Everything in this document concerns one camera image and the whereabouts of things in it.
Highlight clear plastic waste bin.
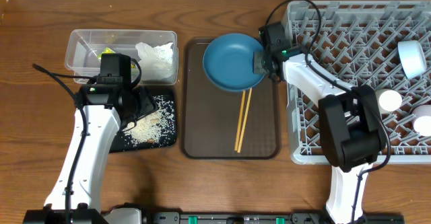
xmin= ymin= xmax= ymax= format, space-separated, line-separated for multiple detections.
xmin=65 ymin=29 xmax=178 ymax=85

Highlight right wooden chopstick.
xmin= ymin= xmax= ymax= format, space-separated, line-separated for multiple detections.
xmin=237 ymin=88 xmax=253 ymax=153

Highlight pink cup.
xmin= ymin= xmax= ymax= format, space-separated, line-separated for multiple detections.
xmin=412 ymin=105 xmax=431 ymax=137

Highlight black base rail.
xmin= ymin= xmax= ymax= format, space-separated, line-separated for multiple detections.
xmin=104 ymin=203 xmax=405 ymax=224

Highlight dark blue plate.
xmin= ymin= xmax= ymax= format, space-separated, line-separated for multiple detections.
xmin=203 ymin=33 xmax=264 ymax=92

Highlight left wooden chopstick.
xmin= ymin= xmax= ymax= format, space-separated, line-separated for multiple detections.
xmin=234 ymin=91 xmax=246 ymax=152

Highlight brown serving tray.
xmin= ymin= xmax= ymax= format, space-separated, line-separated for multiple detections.
xmin=181 ymin=38 xmax=281 ymax=159

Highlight black waste tray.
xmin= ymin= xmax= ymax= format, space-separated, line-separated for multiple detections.
xmin=110 ymin=87 xmax=177 ymax=153

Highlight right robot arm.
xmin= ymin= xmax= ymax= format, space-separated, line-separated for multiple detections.
xmin=253 ymin=48 xmax=388 ymax=223

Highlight light blue bowl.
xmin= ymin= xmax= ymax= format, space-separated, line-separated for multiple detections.
xmin=397 ymin=40 xmax=427 ymax=79

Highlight wooden chopstick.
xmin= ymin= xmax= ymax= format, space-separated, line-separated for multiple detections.
xmin=237 ymin=88 xmax=253 ymax=153
xmin=234 ymin=91 xmax=246 ymax=152

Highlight grey dishwasher rack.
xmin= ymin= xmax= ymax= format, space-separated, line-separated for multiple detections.
xmin=282 ymin=1 xmax=430 ymax=164

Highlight cream white cup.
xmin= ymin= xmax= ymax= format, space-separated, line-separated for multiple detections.
xmin=375 ymin=89 xmax=402 ymax=114

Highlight yellow green snack wrapper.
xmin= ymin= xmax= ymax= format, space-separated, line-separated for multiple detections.
xmin=97 ymin=47 xmax=136 ymax=69

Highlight rice leftovers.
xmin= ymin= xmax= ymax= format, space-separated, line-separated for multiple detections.
xmin=121 ymin=94 xmax=176 ymax=149

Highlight white tissue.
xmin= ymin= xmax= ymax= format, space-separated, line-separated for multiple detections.
xmin=135 ymin=42 xmax=174 ymax=81

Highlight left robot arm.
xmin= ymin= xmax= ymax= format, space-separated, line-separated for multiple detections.
xmin=23 ymin=84 xmax=157 ymax=223

